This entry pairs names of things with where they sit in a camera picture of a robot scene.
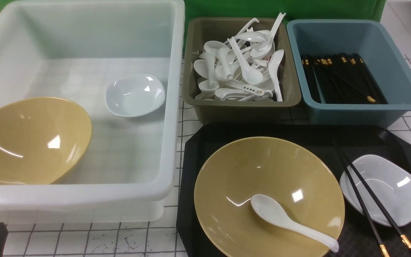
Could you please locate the white soup spoon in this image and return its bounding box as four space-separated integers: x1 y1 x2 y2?
250 194 339 253

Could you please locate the yellow noodle bowl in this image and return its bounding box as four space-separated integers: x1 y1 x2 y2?
0 97 93 185
194 136 345 257

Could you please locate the black chopstick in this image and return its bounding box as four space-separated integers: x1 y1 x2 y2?
343 151 411 254
332 139 390 257

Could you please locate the small white dish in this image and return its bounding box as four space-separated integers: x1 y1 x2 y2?
339 155 411 227
105 74 166 118

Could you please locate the yellow noodle bowl in tub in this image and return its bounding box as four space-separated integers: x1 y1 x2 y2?
0 97 93 185

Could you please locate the small white dish in tub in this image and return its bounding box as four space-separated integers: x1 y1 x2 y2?
105 74 166 118

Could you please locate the large translucent white plastic tub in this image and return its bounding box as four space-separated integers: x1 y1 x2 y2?
0 0 184 224

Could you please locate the green backdrop board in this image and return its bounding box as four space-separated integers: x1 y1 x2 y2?
0 0 387 40

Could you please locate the white spoon left of pile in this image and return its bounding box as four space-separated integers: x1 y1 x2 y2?
199 52 218 88

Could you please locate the white spoon of pile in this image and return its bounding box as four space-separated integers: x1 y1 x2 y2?
227 36 264 85
199 52 218 88
268 49 284 101

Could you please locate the olive brown spoon bin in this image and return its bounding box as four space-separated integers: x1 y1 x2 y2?
181 17 302 124

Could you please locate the white spoon centre of pile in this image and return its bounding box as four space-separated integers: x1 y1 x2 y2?
227 36 264 85

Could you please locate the white spoon leaning on bin rim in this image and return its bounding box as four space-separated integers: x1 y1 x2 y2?
250 13 286 60

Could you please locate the white spoon right of pile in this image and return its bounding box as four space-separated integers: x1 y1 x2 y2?
268 49 284 101

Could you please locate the pile of black chopsticks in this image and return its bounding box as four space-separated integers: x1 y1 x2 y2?
301 52 388 105

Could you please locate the blue chopstick bin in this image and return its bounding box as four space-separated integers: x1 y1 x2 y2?
286 19 411 127

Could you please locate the white spoon with printed handle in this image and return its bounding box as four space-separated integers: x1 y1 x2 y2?
215 79 264 97

